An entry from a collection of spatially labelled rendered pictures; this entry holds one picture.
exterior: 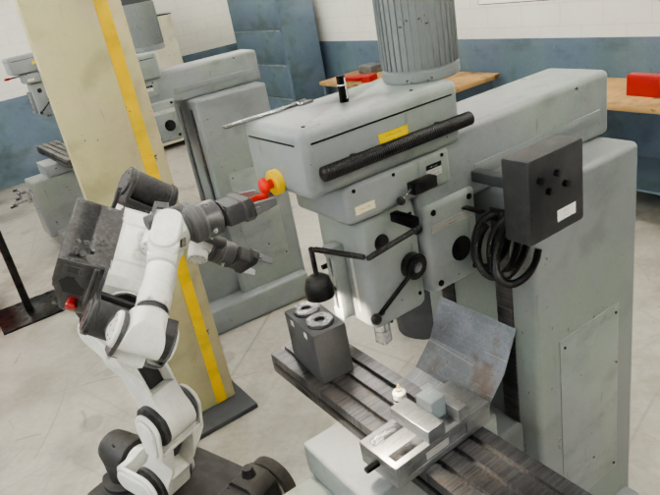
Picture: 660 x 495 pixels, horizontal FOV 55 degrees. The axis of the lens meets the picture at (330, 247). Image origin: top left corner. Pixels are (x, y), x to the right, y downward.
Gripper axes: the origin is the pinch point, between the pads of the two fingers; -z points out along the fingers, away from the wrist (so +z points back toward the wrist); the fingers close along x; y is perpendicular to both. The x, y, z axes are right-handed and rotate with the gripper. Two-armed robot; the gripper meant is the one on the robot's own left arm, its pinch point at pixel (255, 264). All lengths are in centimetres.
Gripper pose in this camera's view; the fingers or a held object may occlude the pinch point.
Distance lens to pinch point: 222.2
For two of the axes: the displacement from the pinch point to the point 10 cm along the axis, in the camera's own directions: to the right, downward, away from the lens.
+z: -7.5, -3.3, -5.8
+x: 6.7, -3.8, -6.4
